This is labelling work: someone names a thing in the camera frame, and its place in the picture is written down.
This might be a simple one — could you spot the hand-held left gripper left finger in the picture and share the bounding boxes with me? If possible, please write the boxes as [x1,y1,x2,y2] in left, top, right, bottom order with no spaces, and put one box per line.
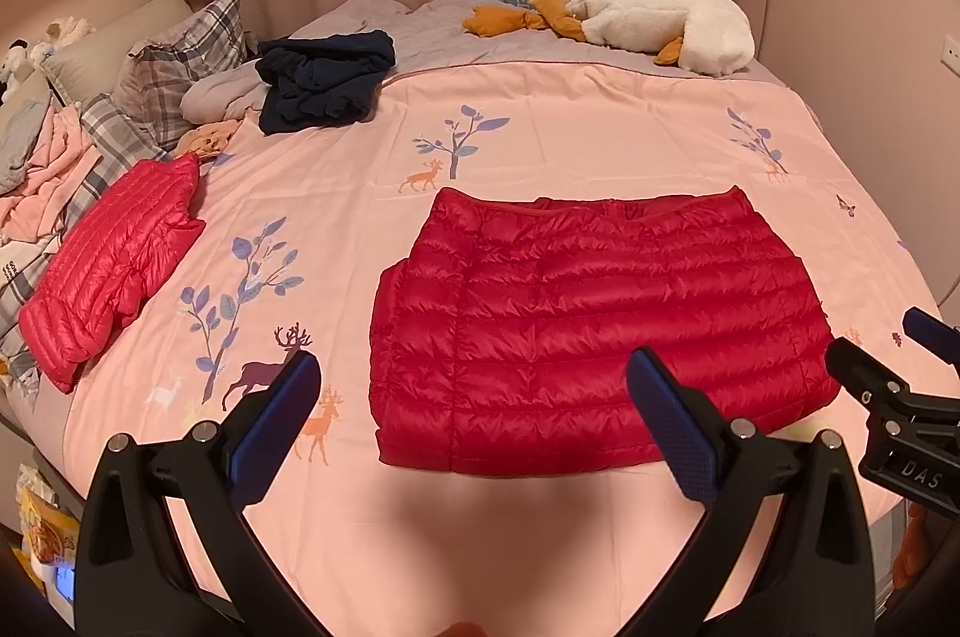
[73,348,323,637]

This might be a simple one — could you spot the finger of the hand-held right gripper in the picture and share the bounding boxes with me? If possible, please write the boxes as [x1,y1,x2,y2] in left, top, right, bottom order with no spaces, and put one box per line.
[902,305,960,377]
[825,337,920,418]

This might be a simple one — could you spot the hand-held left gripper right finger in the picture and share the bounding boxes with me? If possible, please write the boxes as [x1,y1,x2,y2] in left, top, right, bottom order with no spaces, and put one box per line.
[626,346,875,637]

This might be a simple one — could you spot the dark red down jacket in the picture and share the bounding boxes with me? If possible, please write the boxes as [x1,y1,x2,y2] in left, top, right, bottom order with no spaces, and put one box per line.
[369,185,842,477]

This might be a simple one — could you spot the pink clothes pile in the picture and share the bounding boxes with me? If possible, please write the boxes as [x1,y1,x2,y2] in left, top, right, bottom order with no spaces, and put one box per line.
[0,103,104,244]

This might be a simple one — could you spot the orange cloth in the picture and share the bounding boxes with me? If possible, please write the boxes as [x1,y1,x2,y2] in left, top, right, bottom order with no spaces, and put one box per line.
[892,502,940,602]

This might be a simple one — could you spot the pink printed duvet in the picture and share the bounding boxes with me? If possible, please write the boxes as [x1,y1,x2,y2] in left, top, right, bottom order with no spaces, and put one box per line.
[64,59,950,637]

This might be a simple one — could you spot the bright red down jacket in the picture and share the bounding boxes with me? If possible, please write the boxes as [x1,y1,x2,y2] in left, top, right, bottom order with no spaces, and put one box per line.
[19,153,207,394]

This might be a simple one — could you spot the yellow snack packet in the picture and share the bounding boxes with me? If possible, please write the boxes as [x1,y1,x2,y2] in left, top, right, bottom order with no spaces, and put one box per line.
[16,463,82,567]

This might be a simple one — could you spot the tan cloth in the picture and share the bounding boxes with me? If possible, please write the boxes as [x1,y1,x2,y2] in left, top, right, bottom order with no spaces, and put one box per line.
[175,118,242,164]

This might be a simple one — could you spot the grey plaid pillow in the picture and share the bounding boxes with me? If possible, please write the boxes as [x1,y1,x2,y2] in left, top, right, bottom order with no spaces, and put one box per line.
[58,93,175,233]
[112,0,250,152]

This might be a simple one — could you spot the grey garment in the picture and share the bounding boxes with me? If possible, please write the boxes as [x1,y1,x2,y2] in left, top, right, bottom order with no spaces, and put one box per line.
[180,65,265,124]

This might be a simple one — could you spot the navy blue garment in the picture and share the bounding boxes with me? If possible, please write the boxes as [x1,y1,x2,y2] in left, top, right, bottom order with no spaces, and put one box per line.
[255,29,396,137]

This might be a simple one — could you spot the grey cloth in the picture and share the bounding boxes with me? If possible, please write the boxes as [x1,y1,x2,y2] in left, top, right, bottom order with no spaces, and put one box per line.
[0,88,52,197]

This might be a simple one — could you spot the beige pillow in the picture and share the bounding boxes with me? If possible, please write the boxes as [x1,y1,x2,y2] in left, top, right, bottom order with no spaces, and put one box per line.
[41,0,192,107]

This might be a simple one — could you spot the white goose plush toy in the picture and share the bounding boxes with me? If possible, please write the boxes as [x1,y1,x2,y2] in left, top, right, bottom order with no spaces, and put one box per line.
[463,0,755,77]

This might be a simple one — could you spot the grey bed sheet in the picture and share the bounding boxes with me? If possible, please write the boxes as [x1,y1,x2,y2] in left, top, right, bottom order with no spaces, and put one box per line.
[289,0,781,83]

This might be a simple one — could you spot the plush toys on headboard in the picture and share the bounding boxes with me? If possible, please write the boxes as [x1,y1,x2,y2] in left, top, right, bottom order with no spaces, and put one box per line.
[0,13,97,102]

